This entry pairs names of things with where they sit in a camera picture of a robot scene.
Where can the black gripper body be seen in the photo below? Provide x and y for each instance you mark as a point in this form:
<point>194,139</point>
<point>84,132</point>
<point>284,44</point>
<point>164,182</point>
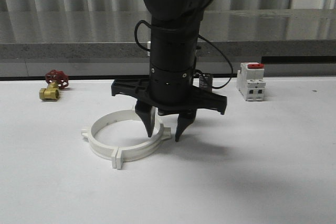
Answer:
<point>173,92</point>

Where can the grey stone counter ledge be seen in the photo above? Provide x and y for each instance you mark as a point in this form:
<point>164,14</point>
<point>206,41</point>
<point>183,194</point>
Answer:
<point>290,42</point>

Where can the white half pipe clamp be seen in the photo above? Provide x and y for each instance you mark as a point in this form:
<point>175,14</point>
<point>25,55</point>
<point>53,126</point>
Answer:
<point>114,131</point>
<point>136,152</point>

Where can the white circuit breaker red switch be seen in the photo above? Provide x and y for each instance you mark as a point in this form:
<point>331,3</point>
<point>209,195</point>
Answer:
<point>250,81</point>

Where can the brass valve red handwheel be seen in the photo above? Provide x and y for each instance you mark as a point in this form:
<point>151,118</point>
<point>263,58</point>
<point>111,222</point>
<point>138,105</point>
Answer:
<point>56,80</point>

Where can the black cylindrical capacitor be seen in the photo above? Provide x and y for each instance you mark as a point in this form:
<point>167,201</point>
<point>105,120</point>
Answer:
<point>206,81</point>

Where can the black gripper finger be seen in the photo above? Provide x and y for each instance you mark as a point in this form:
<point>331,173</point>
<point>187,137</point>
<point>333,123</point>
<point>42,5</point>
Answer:
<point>185,119</point>
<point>146,114</point>

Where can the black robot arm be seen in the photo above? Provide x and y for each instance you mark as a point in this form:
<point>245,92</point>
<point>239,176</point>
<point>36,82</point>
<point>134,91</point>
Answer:
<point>174,34</point>

